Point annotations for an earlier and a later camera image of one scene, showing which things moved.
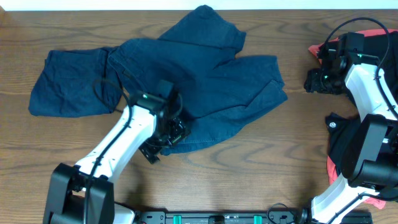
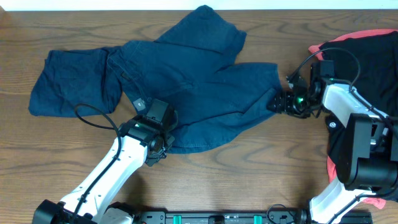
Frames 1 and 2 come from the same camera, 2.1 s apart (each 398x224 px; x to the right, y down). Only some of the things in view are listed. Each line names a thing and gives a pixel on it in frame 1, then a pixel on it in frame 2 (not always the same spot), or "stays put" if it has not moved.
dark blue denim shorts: [197, 53] stays put
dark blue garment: [74, 82] stays put
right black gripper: [312, 83] → [284, 99]
